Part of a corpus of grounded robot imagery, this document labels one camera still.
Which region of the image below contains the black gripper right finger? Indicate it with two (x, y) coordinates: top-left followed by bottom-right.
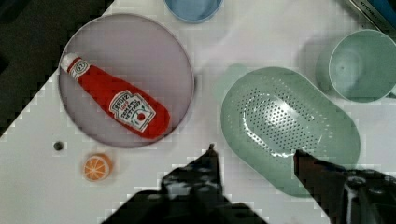
(293, 150), (396, 224)

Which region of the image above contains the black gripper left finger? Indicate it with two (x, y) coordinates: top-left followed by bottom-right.
(101, 144), (267, 224)

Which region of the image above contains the green oval strainer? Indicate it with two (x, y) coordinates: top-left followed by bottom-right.
(220, 67), (361, 197)

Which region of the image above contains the orange slice toy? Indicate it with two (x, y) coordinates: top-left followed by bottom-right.
(82, 153), (113, 182)

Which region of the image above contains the red ketchup bottle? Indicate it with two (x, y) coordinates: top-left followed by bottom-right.
(60, 53), (170, 139)

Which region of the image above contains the green mug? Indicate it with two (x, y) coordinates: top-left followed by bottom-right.
(315, 29), (396, 103)

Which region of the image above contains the black table hole plug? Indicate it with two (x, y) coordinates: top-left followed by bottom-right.
(53, 141), (64, 151)

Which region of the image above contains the grey round plate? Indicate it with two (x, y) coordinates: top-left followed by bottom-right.
(58, 13), (194, 148)

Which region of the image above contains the blue bowl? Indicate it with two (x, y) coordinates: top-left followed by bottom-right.
(163, 0), (223, 23)

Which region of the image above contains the black toaster oven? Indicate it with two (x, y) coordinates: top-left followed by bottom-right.
(345, 0), (396, 33)

